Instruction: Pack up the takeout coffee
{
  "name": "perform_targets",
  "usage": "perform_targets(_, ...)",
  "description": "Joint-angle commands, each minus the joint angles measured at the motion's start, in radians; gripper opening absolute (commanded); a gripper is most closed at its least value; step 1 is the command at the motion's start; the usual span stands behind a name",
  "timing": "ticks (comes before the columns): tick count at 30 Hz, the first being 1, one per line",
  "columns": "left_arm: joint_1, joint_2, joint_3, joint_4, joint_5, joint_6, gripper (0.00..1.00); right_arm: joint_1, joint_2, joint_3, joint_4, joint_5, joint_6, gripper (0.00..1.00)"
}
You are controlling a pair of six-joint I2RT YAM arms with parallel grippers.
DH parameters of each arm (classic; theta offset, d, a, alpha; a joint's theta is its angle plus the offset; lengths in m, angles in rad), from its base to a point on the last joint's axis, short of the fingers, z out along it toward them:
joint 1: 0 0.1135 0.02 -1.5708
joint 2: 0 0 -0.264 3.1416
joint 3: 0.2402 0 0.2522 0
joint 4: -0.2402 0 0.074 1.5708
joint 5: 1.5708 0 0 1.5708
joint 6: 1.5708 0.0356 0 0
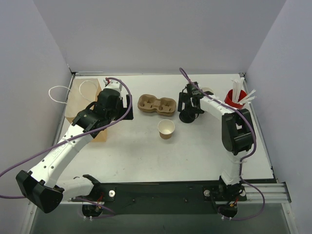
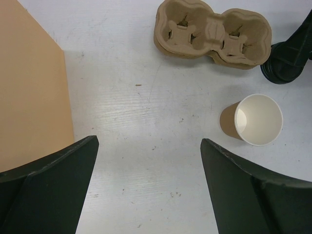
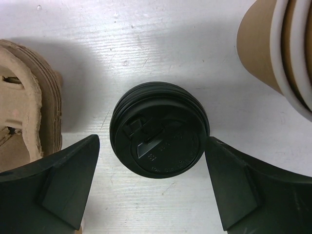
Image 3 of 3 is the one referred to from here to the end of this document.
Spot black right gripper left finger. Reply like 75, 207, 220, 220
0, 135, 100, 234

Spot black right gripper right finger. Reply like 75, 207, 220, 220
205, 136, 312, 234

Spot pulp cup carrier tray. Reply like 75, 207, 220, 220
0, 39, 62, 172

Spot black coffee lid stack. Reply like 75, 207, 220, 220
109, 81, 210, 179

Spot stacked kraft paper cups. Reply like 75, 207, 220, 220
236, 0, 312, 120

